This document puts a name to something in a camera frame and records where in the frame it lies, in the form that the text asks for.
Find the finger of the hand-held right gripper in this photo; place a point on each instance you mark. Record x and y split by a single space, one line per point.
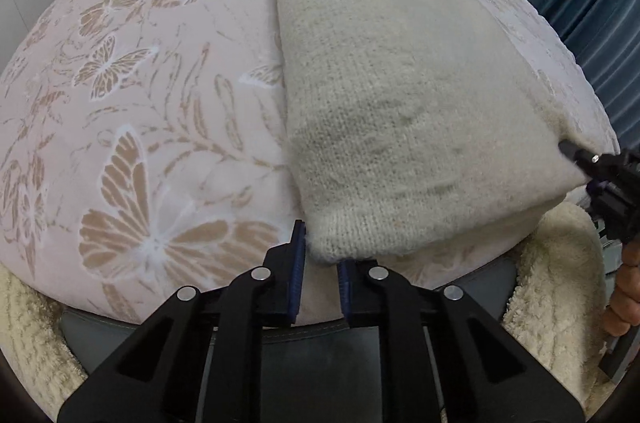
582 155

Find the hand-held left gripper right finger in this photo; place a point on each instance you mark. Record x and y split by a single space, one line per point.
344 289

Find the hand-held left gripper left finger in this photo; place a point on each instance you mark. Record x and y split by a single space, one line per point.
298 263

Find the beige sweater with black hearts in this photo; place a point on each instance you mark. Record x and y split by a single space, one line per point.
410 103

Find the person's right hand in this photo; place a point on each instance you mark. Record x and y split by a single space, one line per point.
625 293

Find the cream fluffy rug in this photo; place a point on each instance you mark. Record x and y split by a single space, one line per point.
555 303

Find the bed with pink floral sheet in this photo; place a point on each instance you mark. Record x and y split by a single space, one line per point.
150 128

